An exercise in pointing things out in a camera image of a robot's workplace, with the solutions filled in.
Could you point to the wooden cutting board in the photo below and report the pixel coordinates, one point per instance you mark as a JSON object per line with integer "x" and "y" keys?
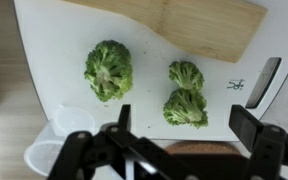
{"x": 218, "y": 29}

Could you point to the white plastic cutting board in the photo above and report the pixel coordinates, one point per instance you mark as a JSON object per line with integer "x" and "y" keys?
{"x": 58, "y": 35}

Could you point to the small broccoli floret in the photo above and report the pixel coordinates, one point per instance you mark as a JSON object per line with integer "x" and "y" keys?
{"x": 186, "y": 107}
{"x": 186, "y": 75}

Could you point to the clear plastic measuring cup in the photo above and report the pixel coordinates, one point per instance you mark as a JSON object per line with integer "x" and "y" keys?
{"x": 40, "y": 156}

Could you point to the round cork trivet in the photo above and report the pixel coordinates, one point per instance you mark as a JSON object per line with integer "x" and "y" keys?
{"x": 193, "y": 147}

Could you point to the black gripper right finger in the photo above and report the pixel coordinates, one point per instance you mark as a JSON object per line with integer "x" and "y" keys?
{"x": 245, "y": 126}

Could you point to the large broccoli floret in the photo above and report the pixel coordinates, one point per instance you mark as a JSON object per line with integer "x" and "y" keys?
{"x": 109, "y": 70}

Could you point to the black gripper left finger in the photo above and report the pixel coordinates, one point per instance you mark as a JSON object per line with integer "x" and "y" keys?
{"x": 125, "y": 117}

